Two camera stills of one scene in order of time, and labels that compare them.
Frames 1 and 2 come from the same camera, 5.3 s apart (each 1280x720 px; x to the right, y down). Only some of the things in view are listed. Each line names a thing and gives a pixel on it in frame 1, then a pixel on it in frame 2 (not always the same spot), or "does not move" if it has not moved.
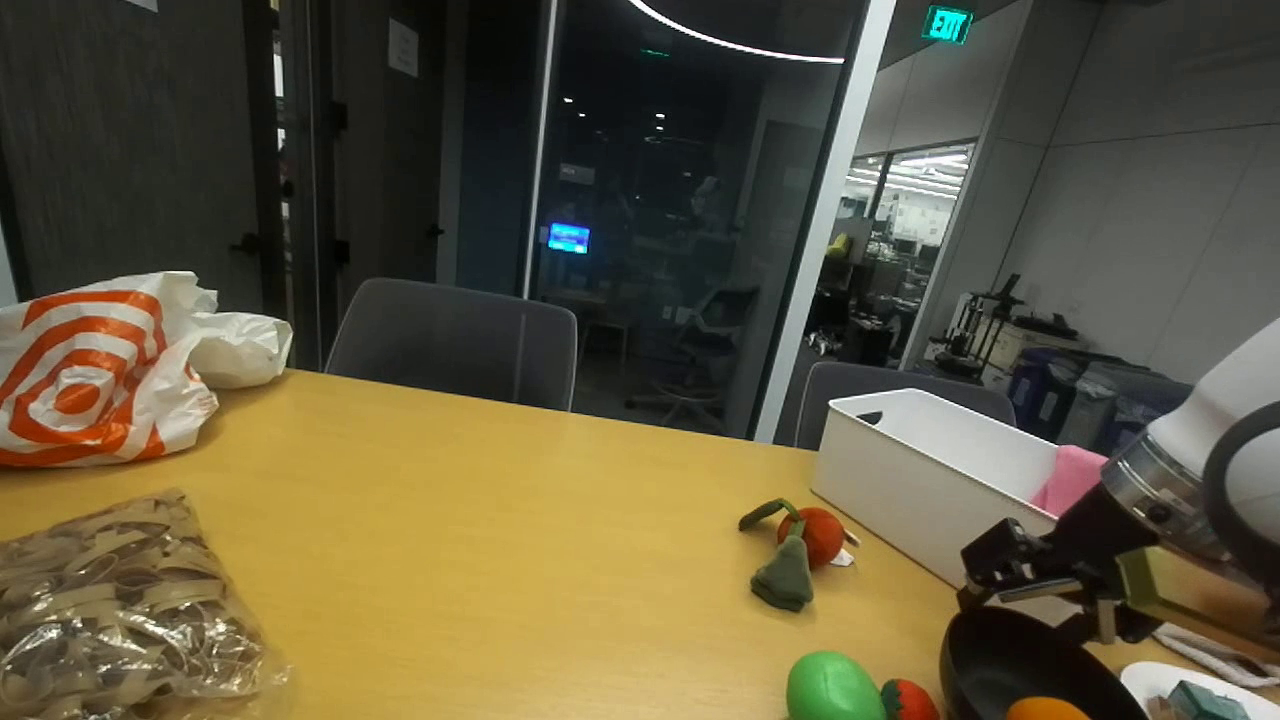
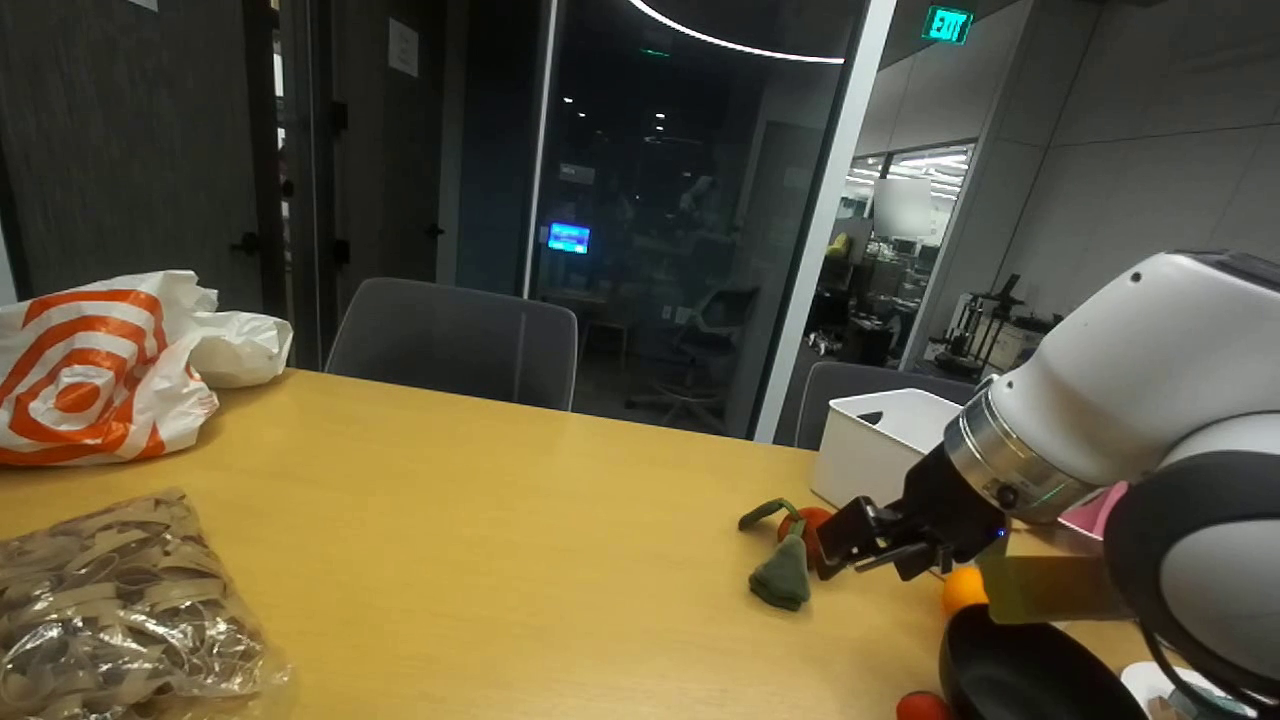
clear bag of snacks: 129,613 does not move
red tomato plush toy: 808,537 does not move
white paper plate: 1154,683 does not move
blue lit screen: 570,238 does not move
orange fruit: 1047,704 -> 961,591
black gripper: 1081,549 -> 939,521
